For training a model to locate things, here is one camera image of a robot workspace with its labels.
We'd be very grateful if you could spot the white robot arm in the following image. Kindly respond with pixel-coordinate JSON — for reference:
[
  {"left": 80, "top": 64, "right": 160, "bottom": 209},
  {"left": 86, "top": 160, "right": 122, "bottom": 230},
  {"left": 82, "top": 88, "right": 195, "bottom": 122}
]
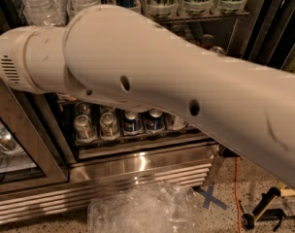
[{"left": 0, "top": 5, "right": 295, "bottom": 189}]

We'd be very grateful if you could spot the left white cap bottle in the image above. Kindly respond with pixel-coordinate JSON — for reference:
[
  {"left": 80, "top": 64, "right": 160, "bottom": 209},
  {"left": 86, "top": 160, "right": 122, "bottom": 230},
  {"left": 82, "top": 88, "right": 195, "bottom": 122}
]
[{"left": 166, "top": 114, "right": 186, "bottom": 130}]

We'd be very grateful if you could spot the stainless steel fridge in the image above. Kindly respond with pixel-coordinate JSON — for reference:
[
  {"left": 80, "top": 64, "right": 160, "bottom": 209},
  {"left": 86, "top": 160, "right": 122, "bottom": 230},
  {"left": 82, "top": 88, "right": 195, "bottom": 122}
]
[{"left": 0, "top": 0, "right": 295, "bottom": 227}]

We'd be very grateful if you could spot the left glass fridge door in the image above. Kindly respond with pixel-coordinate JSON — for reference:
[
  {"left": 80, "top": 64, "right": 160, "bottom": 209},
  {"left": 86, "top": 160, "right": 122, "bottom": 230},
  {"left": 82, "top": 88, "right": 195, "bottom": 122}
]
[{"left": 0, "top": 81, "right": 68, "bottom": 194}]

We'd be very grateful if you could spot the glass fridge door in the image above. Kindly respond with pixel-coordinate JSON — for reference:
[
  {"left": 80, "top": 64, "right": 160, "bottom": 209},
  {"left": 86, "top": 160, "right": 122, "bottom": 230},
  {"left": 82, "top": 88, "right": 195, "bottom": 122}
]
[
  {"left": 243, "top": 0, "right": 295, "bottom": 71},
  {"left": 0, "top": 81, "right": 68, "bottom": 194}
]

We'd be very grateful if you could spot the right glass fridge door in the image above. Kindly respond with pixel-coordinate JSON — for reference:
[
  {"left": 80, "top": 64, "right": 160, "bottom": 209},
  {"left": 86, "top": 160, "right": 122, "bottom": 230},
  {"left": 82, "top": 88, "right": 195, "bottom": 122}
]
[{"left": 243, "top": 0, "right": 295, "bottom": 71}]

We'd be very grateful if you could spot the front right pepsi can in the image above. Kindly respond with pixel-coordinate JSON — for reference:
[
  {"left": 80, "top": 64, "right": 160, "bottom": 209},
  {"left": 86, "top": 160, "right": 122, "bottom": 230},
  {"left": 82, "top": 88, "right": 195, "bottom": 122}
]
[{"left": 146, "top": 109, "right": 164, "bottom": 131}]

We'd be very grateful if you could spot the pepsi can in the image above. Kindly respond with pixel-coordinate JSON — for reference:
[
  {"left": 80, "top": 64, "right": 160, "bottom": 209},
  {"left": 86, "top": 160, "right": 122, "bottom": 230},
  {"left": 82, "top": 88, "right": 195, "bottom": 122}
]
[
  {"left": 123, "top": 111, "right": 142, "bottom": 133},
  {"left": 146, "top": 109, "right": 164, "bottom": 131}
]

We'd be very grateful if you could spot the front left pepsi can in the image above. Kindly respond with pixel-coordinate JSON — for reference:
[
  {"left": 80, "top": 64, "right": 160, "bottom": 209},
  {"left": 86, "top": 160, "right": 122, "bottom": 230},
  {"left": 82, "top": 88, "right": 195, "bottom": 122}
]
[{"left": 123, "top": 111, "right": 142, "bottom": 133}]

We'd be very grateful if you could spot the silver soda can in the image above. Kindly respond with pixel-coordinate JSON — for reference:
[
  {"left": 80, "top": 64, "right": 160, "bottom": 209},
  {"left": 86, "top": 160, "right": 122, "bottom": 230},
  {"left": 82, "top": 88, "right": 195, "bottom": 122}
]
[
  {"left": 100, "top": 113, "right": 118, "bottom": 137},
  {"left": 75, "top": 102, "right": 91, "bottom": 117},
  {"left": 74, "top": 115, "right": 96, "bottom": 143},
  {"left": 99, "top": 105, "right": 115, "bottom": 115}
]

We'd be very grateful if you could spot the rear left silver soda can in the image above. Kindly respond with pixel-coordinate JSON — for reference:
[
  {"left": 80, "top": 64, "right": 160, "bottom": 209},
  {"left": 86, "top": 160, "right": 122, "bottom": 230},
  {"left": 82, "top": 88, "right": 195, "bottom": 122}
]
[{"left": 75, "top": 102, "right": 91, "bottom": 117}]

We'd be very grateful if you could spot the front left silver soda can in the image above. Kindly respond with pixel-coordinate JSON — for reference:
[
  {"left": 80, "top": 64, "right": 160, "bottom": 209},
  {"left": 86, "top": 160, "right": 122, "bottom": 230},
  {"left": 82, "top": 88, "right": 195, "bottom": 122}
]
[{"left": 74, "top": 115, "right": 96, "bottom": 143}]

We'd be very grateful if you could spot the rear right cola can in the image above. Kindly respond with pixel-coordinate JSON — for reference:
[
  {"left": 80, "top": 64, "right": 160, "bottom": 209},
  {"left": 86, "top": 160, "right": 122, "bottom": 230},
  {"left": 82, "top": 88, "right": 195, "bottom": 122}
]
[{"left": 199, "top": 34, "right": 216, "bottom": 50}]

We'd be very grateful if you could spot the cola can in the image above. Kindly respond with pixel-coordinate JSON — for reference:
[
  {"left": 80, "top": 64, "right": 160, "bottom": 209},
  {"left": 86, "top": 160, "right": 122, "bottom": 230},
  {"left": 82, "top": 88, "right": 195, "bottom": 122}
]
[
  {"left": 210, "top": 46, "right": 226, "bottom": 55},
  {"left": 199, "top": 34, "right": 216, "bottom": 50}
]

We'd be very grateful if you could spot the front right cola can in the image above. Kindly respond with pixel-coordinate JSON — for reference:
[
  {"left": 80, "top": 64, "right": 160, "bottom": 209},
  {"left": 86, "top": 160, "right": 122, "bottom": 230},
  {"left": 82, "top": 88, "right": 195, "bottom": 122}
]
[{"left": 210, "top": 46, "right": 226, "bottom": 55}]

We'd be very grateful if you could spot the clear plastic bin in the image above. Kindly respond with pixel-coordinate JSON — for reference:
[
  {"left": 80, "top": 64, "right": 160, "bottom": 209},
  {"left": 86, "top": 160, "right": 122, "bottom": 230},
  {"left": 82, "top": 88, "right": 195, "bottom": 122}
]
[{"left": 87, "top": 183, "right": 197, "bottom": 233}]

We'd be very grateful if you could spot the blue tape cross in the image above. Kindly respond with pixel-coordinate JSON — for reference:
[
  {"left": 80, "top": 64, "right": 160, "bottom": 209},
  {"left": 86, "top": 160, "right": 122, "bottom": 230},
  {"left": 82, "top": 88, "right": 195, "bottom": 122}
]
[{"left": 194, "top": 183, "right": 227, "bottom": 211}]

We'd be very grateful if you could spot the can behind left door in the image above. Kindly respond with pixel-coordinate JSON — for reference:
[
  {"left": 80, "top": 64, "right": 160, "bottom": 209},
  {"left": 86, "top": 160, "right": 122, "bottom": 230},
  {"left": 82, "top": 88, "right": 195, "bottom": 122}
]
[{"left": 0, "top": 126, "right": 22, "bottom": 155}]

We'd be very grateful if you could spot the yellow black wheeled stand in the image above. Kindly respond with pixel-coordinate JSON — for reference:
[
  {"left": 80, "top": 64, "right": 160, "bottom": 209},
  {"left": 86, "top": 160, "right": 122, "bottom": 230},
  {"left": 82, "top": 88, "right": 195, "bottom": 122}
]
[{"left": 242, "top": 183, "right": 295, "bottom": 233}]

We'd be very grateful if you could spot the orange cable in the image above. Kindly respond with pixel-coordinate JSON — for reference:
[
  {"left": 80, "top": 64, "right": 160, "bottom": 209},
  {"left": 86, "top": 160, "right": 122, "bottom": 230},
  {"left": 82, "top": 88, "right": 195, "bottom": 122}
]
[{"left": 233, "top": 156, "right": 243, "bottom": 233}]

